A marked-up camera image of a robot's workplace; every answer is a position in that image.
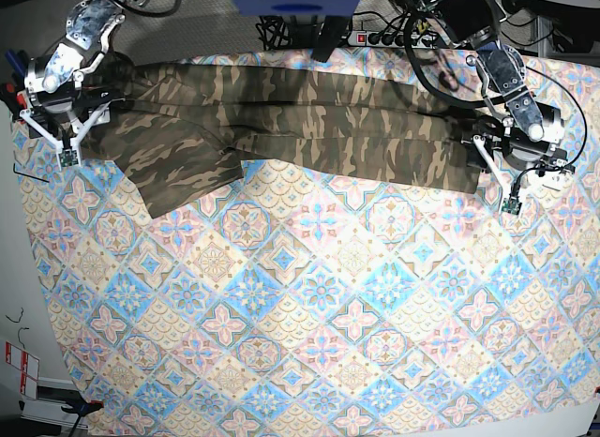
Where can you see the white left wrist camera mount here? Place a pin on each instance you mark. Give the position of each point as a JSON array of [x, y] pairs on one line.
[[510, 202]]

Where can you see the white power strip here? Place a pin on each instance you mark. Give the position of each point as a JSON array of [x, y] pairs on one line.
[[393, 40]]

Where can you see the camouflage T-shirt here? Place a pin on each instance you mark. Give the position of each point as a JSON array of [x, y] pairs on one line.
[[183, 131]]

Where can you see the black orange clamp upper left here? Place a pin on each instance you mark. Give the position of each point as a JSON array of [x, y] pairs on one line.
[[11, 91]]

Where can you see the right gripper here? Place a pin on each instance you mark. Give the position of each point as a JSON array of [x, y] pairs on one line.
[[66, 107]]

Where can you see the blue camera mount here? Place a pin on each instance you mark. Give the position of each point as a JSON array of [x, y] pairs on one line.
[[296, 7]]

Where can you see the red white label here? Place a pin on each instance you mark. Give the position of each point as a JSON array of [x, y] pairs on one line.
[[19, 370]]

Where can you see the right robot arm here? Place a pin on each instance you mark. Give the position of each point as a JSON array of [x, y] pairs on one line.
[[53, 83]]

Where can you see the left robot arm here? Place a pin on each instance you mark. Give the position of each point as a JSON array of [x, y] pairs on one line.
[[534, 129]]

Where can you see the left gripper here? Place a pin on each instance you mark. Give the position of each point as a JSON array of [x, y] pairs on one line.
[[513, 145]]

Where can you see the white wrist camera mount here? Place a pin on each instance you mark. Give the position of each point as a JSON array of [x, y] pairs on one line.
[[510, 202], [65, 131]]

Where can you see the patterned tablecloth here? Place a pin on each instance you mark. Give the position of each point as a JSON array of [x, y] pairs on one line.
[[296, 303]]

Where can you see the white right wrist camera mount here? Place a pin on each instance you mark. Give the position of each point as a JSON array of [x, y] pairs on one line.
[[65, 131]]

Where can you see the black clamp lower left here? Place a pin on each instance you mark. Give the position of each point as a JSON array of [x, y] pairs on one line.
[[81, 409]]

